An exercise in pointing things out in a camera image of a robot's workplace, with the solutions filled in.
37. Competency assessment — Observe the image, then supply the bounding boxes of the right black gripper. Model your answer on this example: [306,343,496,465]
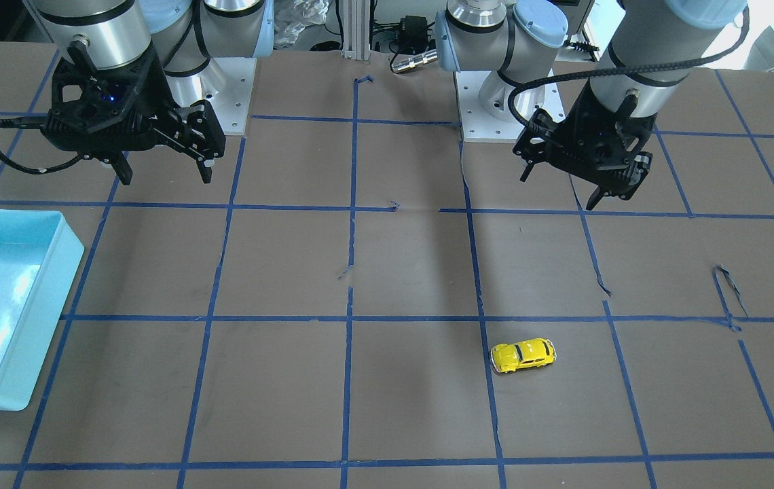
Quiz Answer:
[43,46,226,185]

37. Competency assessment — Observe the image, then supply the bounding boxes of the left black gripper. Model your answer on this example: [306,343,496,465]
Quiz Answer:
[513,83,655,211]

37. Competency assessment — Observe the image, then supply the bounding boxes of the yellow beetle toy car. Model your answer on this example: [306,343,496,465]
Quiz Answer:
[490,338,557,374]

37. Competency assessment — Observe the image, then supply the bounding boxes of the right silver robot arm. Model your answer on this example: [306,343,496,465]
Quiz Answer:
[33,1,274,185]

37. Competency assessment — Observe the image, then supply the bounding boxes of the light blue plastic bin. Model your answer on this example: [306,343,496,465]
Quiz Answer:
[0,209,85,411]

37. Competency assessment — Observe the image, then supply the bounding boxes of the silver cylindrical connector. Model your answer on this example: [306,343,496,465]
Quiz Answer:
[390,49,439,75]

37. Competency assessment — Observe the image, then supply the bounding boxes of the black power adapter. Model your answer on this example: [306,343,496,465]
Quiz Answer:
[397,16,430,54]

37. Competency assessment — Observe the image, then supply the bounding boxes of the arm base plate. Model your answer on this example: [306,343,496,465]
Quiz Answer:
[166,58,257,136]
[454,71,565,143]

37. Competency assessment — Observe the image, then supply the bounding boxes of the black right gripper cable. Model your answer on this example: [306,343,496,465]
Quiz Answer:
[0,117,82,175]

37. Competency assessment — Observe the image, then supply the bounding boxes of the aluminium frame post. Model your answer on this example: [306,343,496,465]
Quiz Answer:
[335,0,375,64]

